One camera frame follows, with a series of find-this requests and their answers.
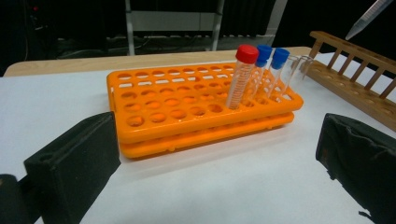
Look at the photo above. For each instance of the dark equipment with red light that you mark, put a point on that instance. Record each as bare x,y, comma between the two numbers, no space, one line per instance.
35,8

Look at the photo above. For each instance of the white table sheet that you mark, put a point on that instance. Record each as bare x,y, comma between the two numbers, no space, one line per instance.
218,186

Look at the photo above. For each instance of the grey metal stand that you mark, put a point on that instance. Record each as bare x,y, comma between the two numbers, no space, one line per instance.
174,21

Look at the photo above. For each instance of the blue-capped clear test tube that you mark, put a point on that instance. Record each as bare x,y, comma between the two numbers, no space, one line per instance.
280,56
264,51

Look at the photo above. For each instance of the orange plastic tube rack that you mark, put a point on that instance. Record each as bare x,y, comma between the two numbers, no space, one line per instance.
162,124

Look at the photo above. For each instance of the wooden test tube rack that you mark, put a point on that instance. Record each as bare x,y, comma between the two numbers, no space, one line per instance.
348,93

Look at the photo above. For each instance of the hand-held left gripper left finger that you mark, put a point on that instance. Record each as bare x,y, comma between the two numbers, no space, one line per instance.
74,168

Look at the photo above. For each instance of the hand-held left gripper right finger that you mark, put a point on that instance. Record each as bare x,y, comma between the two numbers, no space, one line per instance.
361,161

